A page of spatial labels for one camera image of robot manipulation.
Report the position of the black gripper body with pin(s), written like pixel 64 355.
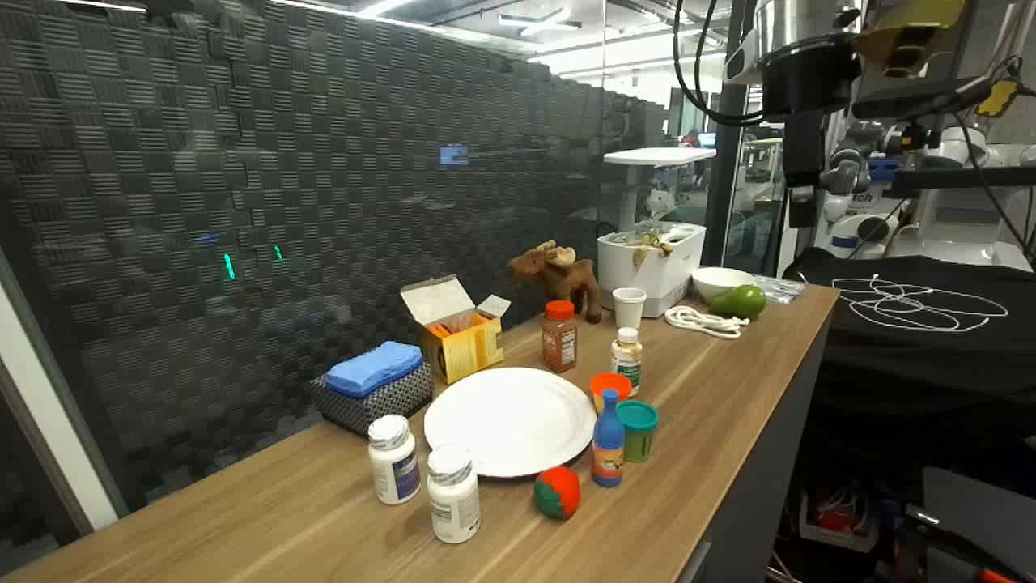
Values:
pixel 811 78

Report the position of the supplement bottle green label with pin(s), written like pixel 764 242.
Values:
pixel 626 358

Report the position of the spice jar orange lid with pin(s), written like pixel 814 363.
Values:
pixel 558 341

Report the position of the white pill bottle blue label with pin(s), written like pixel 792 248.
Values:
pixel 392 464
pixel 453 502

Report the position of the white paper plate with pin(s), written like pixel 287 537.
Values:
pixel 507 423

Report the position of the white lab machine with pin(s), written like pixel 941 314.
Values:
pixel 861 227

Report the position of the white bowl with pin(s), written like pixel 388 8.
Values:
pixel 718 280

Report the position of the dried plant leaves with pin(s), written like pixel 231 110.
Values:
pixel 647 248

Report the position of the green avocado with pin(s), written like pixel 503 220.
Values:
pixel 740 304

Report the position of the white hydroponic planter with lamp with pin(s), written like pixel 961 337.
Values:
pixel 668 280

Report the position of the white paper cup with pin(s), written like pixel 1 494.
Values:
pixel 630 310

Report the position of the black cloth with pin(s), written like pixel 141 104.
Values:
pixel 927 361

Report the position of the brown moose plush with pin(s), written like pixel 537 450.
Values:
pixel 562 277

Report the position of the green tub teal lid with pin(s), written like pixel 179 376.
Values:
pixel 639 423

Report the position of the yellow tea box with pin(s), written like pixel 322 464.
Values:
pixel 458 346

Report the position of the black office chair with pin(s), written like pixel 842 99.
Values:
pixel 982 519

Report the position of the red green toy ball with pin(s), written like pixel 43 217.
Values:
pixel 558 494

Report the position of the grey mesh basket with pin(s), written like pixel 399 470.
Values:
pixel 375 409

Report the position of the amber wrist camera box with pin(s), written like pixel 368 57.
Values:
pixel 912 37

